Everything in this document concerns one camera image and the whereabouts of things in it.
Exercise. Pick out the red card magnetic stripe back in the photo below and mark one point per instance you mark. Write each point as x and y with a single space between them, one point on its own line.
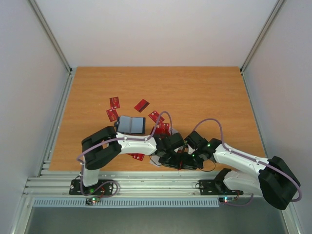
141 106

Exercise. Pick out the grey slotted cable duct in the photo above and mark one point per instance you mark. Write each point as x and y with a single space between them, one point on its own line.
129 202

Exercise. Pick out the left aluminium corner post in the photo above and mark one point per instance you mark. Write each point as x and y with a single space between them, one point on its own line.
42 20

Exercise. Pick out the red VIP card middle right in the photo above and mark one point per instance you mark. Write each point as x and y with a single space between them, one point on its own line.
161 128

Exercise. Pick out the red card far left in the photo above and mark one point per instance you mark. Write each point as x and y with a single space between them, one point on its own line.
114 103

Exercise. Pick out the aluminium corner post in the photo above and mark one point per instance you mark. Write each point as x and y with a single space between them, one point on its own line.
42 20
263 32

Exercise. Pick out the right aluminium corner post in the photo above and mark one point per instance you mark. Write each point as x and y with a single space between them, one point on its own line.
263 32

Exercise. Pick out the aluminium rail frame front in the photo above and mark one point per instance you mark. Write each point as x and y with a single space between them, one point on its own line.
131 183

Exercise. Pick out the red VIP card right stack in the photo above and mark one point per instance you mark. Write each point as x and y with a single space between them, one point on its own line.
181 161

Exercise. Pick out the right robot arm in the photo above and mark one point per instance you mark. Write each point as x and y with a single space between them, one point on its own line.
270 178

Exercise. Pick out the left controller board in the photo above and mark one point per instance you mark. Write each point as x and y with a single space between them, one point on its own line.
92 201

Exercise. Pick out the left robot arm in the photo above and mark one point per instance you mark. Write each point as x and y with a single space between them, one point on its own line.
103 146

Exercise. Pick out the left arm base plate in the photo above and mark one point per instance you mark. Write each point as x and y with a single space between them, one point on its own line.
103 187

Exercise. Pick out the blue leather card holder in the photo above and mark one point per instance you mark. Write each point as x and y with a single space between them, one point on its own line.
130 125

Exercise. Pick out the red VIP card centre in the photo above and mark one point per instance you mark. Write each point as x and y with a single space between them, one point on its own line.
154 116

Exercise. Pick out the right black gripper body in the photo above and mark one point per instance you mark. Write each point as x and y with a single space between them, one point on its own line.
189 162

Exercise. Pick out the controller board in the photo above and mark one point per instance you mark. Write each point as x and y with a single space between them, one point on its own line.
227 199
92 201

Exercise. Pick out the red card near left gripper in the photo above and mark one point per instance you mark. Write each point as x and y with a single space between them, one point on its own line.
112 115

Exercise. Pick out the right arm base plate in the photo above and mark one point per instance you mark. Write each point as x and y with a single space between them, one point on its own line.
214 187

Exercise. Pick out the right controller board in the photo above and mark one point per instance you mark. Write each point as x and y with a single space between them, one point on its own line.
227 199

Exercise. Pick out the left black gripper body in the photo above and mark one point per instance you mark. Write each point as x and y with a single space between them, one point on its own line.
169 160

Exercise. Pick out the white card bottom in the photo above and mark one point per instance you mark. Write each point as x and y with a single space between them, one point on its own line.
154 160

